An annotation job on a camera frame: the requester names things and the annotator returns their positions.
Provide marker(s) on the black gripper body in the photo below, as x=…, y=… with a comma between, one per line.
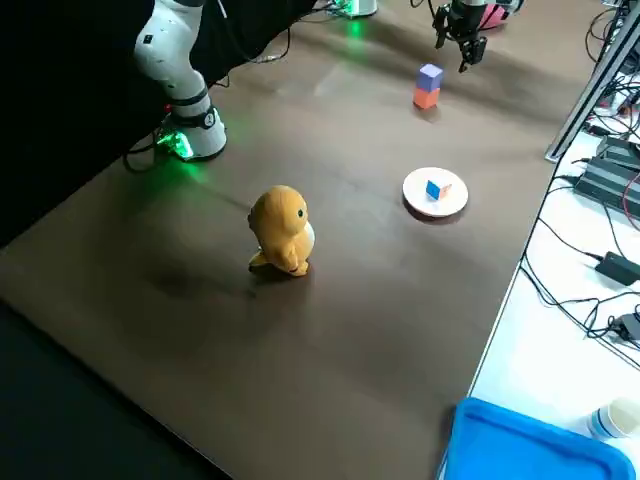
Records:
x=465, y=20

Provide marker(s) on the purple foam square block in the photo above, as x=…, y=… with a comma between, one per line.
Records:
x=430, y=77

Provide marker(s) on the orange foam square block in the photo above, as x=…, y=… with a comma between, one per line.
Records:
x=425, y=99

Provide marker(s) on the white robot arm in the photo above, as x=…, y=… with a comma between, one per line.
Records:
x=175, y=65

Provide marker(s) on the multicoloured puzzle cube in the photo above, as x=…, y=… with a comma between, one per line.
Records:
x=437, y=190

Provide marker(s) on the pale pink round plate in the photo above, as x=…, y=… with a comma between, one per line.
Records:
x=420, y=200

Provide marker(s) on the black power brick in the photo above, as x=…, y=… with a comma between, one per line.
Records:
x=620, y=150
x=607, y=185

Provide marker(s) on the black power adapter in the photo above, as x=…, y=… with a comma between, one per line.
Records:
x=620, y=267
x=629, y=326

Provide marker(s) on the orange plush toy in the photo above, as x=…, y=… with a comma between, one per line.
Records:
x=280, y=230

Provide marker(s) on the white paper cup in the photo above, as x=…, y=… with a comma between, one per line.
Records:
x=615, y=420

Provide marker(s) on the blue plastic tray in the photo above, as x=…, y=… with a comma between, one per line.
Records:
x=525, y=445

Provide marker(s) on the aluminium frame post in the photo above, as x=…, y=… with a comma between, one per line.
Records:
x=585, y=95

